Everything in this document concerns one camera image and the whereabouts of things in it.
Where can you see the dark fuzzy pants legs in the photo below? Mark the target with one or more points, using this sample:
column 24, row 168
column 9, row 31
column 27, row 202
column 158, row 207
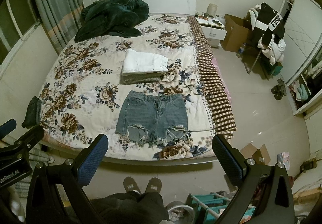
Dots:
column 131, row 207

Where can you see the teal plastic rack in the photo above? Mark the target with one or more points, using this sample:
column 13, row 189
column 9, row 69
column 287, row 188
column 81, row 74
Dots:
column 209, row 207

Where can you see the small open cardboard box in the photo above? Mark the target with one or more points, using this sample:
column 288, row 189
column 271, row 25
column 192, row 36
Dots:
column 260, row 155

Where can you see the beige cylindrical lamp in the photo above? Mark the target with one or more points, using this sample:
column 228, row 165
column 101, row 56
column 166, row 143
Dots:
column 211, row 10

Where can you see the grey slipper foot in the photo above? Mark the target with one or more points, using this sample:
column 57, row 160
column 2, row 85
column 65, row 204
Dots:
column 130, row 185
column 154, row 185

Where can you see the green striped curtain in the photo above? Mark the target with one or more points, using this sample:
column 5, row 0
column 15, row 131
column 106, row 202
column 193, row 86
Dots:
column 61, row 19

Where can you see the dark cloth at bedside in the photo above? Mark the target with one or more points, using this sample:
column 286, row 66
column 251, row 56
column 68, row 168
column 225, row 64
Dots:
column 32, row 117

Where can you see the black white jacket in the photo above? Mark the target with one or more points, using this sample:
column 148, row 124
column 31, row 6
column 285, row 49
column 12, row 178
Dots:
column 269, row 26

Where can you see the plastic water bottle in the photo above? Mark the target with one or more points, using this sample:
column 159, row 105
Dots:
column 241, row 50

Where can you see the floral bed quilt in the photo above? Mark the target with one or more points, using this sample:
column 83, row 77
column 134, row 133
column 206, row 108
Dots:
column 83, row 93

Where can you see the metal frame chair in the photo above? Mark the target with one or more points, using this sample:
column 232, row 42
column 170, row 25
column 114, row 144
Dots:
column 255, row 62

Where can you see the grey slippers pair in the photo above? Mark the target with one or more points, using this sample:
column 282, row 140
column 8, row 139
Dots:
column 279, row 90

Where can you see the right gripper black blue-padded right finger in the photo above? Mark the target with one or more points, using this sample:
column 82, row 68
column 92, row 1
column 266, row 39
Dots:
column 275, row 203

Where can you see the left grey slipper foot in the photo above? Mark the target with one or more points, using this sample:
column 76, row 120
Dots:
column 130, row 185

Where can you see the dark green plush blanket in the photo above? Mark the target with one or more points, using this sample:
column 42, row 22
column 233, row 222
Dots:
column 112, row 17

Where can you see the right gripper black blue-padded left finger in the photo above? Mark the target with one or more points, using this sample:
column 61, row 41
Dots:
column 44, row 203

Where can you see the brown cardboard box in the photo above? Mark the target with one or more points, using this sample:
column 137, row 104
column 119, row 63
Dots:
column 238, row 32

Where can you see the white bedside table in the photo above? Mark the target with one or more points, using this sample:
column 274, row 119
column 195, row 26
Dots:
column 213, row 30

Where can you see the blue denim ripped shorts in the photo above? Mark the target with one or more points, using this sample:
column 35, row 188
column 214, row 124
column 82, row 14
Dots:
column 153, row 120

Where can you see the folded grey knit garment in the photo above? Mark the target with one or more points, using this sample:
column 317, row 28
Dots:
column 137, row 77

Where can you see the brown checkered sheet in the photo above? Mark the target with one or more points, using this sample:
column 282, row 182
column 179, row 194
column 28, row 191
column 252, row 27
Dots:
column 212, row 84

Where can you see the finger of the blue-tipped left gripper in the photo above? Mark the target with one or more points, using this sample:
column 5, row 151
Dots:
column 7, row 128

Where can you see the right grey slipper foot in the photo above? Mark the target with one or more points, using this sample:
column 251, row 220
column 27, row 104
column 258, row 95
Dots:
column 154, row 185

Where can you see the folded white pants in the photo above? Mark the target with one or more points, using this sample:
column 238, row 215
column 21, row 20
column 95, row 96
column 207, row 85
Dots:
column 143, row 63

